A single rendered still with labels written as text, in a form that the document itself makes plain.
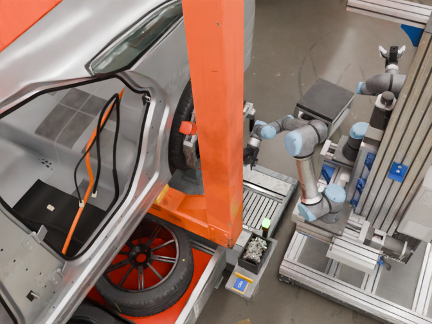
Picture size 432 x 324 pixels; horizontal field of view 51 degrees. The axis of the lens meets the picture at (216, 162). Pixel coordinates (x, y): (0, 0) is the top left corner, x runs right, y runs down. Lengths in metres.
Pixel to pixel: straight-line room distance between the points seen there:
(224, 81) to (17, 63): 0.81
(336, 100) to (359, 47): 1.24
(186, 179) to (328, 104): 1.36
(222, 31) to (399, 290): 2.23
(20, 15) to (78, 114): 2.17
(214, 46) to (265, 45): 3.38
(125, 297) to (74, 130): 1.07
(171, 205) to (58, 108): 0.97
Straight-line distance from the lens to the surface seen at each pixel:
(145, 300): 2.82
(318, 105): 3.92
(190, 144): 2.78
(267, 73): 4.67
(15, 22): 0.89
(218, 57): 1.67
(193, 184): 3.51
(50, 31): 2.08
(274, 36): 5.14
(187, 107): 2.76
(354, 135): 2.82
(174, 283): 2.83
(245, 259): 2.84
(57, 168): 3.10
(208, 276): 2.96
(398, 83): 2.55
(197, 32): 1.65
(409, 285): 3.32
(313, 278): 3.16
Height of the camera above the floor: 3.10
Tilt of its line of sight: 53 degrees down
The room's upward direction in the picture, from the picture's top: 4 degrees counter-clockwise
